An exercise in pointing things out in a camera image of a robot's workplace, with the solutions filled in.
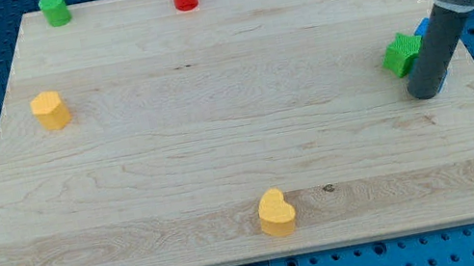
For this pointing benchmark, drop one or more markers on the yellow heart block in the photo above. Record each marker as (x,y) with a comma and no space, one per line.
(277,216)

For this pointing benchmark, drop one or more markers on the light wooden board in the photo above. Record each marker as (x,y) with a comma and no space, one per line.
(182,121)

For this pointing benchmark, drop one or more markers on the green star block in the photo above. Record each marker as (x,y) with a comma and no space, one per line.
(400,54)

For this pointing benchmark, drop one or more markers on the yellow hexagon block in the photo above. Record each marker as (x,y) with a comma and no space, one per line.
(50,110)

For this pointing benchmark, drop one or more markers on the blue block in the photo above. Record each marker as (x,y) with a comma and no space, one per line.
(422,27)

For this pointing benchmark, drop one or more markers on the green cylinder block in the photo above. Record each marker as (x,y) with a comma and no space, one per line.
(55,12)

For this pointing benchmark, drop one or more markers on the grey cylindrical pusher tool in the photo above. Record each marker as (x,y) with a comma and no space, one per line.
(442,35)

